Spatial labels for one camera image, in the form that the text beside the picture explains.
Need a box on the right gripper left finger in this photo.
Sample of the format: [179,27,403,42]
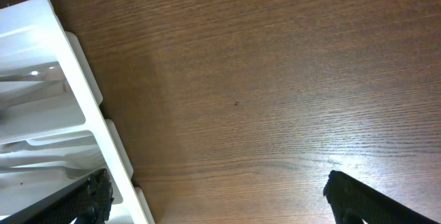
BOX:
[26,169,114,224]

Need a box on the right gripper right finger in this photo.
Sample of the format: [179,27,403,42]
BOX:
[323,170,438,224]

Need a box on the steel fork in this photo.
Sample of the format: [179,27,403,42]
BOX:
[1,136,96,154]

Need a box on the white plastic cutlery tray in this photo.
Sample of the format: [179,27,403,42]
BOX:
[1,0,153,223]

